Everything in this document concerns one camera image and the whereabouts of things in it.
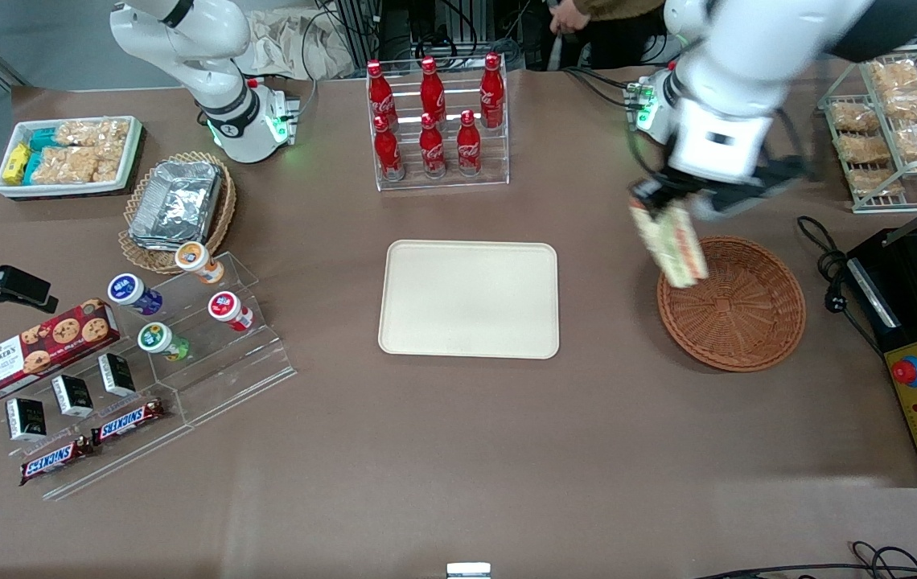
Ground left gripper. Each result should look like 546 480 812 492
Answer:
630 101 809 223

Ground layered sandwich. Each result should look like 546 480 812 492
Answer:
629 199 709 289

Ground forearm in olive sleeve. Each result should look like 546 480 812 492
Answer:
575 0 666 22

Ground round brown wicker basket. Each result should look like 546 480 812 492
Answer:
657 236 807 373

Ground cream plastic tray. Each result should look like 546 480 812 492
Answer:
378 240 561 360

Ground flat woven wicker basket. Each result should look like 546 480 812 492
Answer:
118 151 237 275

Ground person's hand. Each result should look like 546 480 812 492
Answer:
549 0 589 35

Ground red Walkers cookie box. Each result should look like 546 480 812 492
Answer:
0 298 122 404

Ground white rectangular snack bin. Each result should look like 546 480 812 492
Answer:
0 116 144 200

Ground blue lid cup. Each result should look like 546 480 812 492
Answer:
108 273 164 316

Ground small black box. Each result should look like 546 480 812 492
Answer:
6 398 47 441
98 353 137 397
51 375 95 418

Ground yellow snack packet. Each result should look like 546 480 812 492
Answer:
2 143 31 186

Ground clear bag of puffed snacks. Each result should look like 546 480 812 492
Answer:
31 146 123 186
55 118 131 148

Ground green lid cup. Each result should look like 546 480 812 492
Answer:
138 322 191 362

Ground person's dark trousers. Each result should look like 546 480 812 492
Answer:
586 14 672 70

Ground clear acrylic bottle rack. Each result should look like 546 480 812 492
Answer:
366 52 511 192

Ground Snickers bar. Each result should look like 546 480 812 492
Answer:
90 399 165 446
19 437 94 487

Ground stack of foil trays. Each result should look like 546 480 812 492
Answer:
128 160 223 253

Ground orange lid cup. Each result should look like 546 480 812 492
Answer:
175 241 226 285

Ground red cola bottle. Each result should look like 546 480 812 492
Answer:
479 52 506 129
372 115 405 183
367 60 397 129
418 56 447 121
456 110 483 177
418 113 448 179

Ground red lid cup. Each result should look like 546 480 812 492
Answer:
208 291 254 332

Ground clear acrylic stepped display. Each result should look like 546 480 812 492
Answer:
39 251 297 502

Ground beige cloth bag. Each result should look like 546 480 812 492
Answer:
245 8 356 81

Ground black cable at arm base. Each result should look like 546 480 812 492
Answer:
561 66 646 110

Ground black power cable with plug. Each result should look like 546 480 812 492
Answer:
796 216 884 356

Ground white wire shelf rack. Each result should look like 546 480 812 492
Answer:
818 44 917 214

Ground aluminium frame with cables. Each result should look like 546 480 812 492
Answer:
330 0 544 70

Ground black cables on floor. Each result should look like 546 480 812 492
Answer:
692 540 917 579

